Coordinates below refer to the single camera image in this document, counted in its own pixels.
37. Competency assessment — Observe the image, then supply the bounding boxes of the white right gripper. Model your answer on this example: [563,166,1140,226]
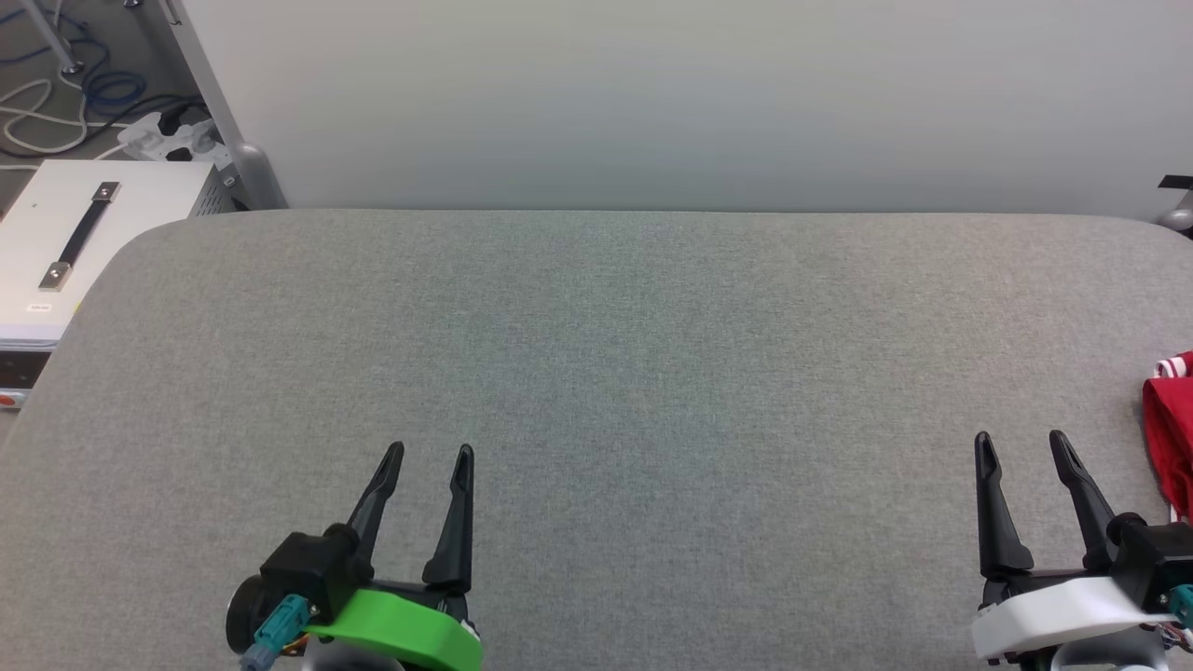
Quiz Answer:
[970,430,1178,664]

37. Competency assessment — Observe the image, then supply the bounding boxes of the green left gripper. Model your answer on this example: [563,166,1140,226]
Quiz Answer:
[303,442,485,671]

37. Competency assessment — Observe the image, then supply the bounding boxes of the red white basketball jersey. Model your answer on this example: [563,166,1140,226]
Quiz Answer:
[1142,351,1193,524]

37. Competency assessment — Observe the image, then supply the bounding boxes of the white equipment box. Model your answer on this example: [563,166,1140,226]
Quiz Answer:
[0,158,226,412]

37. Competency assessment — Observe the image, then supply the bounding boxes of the white power strip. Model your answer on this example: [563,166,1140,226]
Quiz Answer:
[118,109,230,170]

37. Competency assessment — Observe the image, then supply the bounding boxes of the black left camera cable teal plug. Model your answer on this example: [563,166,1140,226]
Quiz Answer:
[240,595,311,671]

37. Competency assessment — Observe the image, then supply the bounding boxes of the black strap handle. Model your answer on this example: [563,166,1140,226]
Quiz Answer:
[38,181,123,293]

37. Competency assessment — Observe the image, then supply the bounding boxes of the blue cable coil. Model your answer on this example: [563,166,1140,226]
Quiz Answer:
[0,7,151,121]

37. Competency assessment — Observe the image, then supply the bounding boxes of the white floor cable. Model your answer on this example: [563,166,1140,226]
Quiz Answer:
[0,78,128,157]

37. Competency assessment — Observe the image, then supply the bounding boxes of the white desk frame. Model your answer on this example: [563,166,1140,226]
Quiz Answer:
[17,0,85,77]

